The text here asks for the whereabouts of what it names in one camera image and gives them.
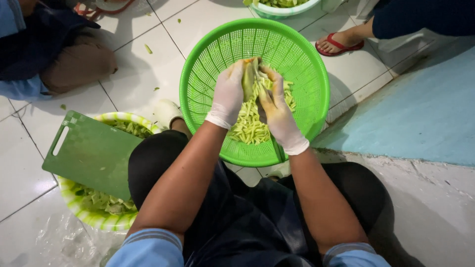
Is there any heap of green fruit peels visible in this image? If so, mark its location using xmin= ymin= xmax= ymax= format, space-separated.
xmin=71 ymin=119 xmax=153 ymax=216

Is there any red flip-flop sandal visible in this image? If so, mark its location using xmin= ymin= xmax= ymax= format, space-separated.
xmin=315 ymin=32 xmax=365 ymax=57

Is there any green plastic colander basket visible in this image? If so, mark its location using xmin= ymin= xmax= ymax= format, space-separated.
xmin=179 ymin=18 xmax=330 ymax=168

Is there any green striped bowl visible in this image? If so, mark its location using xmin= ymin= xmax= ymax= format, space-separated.
xmin=57 ymin=112 xmax=162 ymax=231

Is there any white green-rimmed bowl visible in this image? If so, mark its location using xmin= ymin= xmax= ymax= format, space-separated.
xmin=243 ymin=0 xmax=323 ymax=21

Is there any knife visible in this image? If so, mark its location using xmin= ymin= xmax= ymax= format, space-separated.
xmin=254 ymin=62 xmax=275 ymax=104

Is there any person's right hand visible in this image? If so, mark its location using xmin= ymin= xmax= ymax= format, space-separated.
xmin=256 ymin=65 xmax=310 ymax=156

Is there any person's left hand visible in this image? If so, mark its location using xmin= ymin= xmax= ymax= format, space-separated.
xmin=205 ymin=59 xmax=247 ymax=130

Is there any peeled yellow-green mango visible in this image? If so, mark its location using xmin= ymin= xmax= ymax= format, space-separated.
xmin=241 ymin=57 xmax=262 ymax=103

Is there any white shoe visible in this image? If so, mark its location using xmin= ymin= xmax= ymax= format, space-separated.
xmin=153 ymin=99 xmax=185 ymax=130
xmin=265 ymin=161 xmax=292 ymax=182

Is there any green plastic cutting board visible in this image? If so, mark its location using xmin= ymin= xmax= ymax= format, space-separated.
xmin=42 ymin=110 xmax=144 ymax=201

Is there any dark blue apron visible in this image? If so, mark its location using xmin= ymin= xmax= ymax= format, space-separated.
xmin=184 ymin=159 xmax=323 ymax=267

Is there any clear plastic bag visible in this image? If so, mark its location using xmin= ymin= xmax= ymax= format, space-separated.
xmin=35 ymin=211 xmax=128 ymax=267

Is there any pile of green mango strips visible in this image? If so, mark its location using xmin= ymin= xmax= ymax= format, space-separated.
xmin=227 ymin=76 xmax=297 ymax=145

